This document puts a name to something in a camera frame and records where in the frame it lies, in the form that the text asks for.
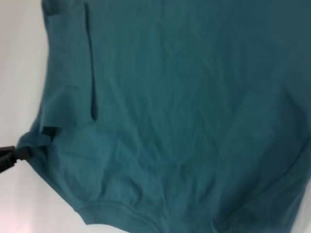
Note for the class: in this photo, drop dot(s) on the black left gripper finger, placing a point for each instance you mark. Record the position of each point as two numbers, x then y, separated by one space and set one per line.
23 153
7 163

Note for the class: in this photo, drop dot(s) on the teal blue t-shirt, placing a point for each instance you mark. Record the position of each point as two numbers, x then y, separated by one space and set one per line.
170 109

